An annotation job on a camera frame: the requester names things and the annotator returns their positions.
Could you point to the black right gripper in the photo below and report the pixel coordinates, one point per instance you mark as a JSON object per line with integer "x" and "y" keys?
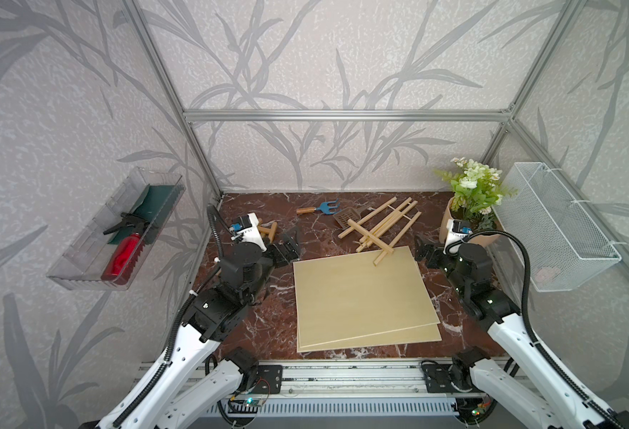
{"x": 421, "y": 253}

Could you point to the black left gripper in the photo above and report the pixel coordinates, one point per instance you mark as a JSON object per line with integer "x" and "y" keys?
{"x": 292, "y": 251}

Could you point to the small wooden easel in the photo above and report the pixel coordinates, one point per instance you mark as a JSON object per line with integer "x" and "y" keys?
{"x": 269, "y": 231}

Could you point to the light plywood board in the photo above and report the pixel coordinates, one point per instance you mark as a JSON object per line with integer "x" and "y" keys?
{"x": 400, "y": 338}

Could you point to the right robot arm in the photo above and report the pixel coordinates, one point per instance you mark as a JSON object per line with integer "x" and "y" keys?
{"x": 513, "y": 332}

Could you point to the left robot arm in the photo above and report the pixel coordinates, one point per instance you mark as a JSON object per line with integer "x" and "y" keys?
{"x": 204, "y": 321}

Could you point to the blue garden fork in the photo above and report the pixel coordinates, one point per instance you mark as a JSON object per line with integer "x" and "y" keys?
{"x": 327, "y": 208}

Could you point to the brown slotted scoop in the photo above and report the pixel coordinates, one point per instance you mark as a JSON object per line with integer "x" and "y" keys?
{"x": 355, "y": 213}

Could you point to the green white-flowered plant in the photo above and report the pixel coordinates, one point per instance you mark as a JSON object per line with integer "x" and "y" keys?
{"x": 477, "y": 190}

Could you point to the pink item in basket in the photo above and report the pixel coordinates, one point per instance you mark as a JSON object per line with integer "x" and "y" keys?
{"x": 546, "y": 275}

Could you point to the green flat sheet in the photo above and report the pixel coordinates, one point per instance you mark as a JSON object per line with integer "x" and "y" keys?
{"x": 148, "y": 215}

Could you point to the red spray bottle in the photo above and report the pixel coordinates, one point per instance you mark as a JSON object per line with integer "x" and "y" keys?
{"x": 124, "y": 259}

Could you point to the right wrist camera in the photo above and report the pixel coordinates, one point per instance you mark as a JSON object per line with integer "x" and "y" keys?
{"x": 458, "y": 231}

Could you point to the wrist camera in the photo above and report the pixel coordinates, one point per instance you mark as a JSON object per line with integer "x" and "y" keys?
{"x": 246, "y": 229}
{"x": 458, "y": 231}

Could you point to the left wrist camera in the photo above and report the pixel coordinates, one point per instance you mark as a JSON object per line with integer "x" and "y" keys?
{"x": 246, "y": 229}

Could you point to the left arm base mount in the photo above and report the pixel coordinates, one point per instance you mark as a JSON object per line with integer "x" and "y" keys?
{"x": 263, "y": 380}

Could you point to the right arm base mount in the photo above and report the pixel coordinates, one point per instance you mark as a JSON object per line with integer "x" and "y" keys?
{"x": 437, "y": 378}

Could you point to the aluminium frame rails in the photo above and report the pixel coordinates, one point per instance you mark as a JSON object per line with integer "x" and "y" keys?
{"x": 553, "y": 75}

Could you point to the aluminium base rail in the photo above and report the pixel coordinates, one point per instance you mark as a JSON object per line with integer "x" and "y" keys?
{"x": 363, "y": 386}

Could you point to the white wire mesh basket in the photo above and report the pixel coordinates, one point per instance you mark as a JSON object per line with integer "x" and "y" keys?
{"x": 554, "y": 227}

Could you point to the clear plastic wall bin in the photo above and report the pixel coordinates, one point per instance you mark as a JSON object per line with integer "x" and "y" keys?
{"x": 112, "y": 247}

